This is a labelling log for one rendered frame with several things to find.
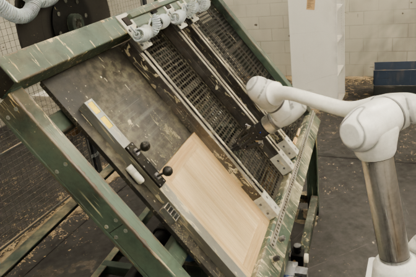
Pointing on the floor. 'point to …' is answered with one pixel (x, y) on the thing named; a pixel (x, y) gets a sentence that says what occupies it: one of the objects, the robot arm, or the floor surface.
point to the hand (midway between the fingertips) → (234, 148)
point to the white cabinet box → (317, 28)
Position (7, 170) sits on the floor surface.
